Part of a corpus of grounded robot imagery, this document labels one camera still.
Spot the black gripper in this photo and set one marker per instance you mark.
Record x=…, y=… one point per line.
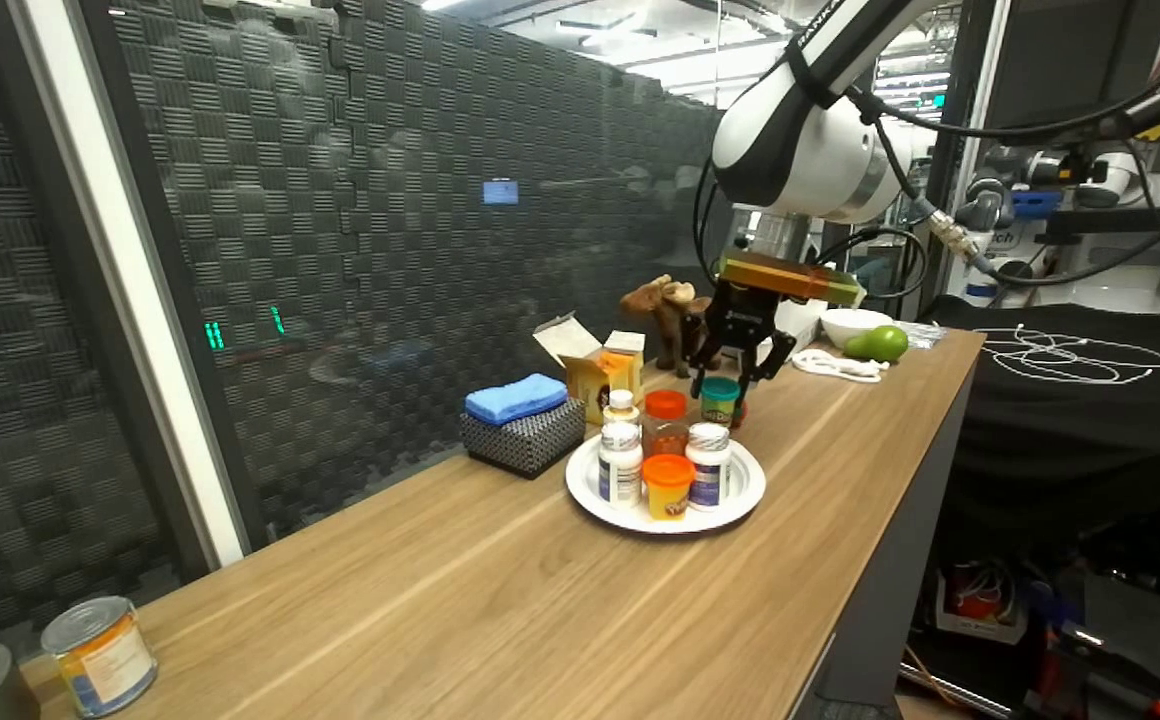
x=741, y=342

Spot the teal-lid play-doh tub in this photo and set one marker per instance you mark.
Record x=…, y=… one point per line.
x=720, y=402

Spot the red-lid spice jar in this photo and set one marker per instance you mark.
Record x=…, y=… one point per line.
x=667, y=422

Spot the white supplement bottle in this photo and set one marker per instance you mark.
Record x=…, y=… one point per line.
x=711, y=449

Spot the small cream pill bottle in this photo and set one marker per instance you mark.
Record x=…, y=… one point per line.
x=623, y=404

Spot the orange-lid play-doh tub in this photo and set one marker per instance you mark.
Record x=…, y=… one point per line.
x=667, y=486

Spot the white blue-label pill bottle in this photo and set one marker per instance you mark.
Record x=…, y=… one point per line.
x=623, y=457

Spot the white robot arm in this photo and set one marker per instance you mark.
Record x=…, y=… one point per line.
x=803, y=140

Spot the brown plush moose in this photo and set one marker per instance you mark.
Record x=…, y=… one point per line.
x=674, y=313

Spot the yellow open cardboard box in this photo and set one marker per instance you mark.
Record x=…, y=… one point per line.
x=594, y=366

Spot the white bowl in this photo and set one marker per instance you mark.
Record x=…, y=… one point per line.
x=847, y=327

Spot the green apple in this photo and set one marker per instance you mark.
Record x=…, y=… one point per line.
x=877, y=347

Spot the blue folded cloth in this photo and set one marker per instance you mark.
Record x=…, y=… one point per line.
x=513, y=402

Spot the tin can orange label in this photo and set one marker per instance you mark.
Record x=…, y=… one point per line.
x=101, y=652

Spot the yellow-green wrist camera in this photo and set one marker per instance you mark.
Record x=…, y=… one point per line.
x=798, y=282

